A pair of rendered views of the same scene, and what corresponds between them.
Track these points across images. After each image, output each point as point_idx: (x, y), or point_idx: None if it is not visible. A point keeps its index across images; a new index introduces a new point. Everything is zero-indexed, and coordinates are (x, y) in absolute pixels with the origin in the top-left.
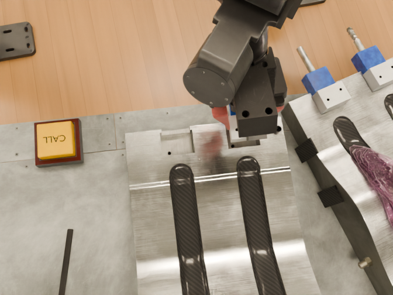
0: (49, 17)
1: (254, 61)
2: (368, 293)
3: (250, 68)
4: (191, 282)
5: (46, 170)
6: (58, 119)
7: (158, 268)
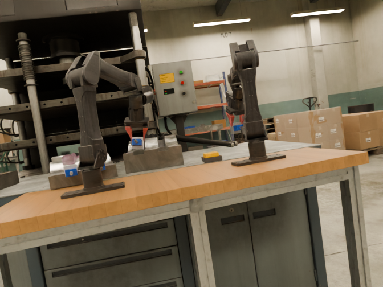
0: (229, 168)
1: None
2: None
3: None
4: (162, 144)
5: None
6: (214, 162)
7: (171, 144)
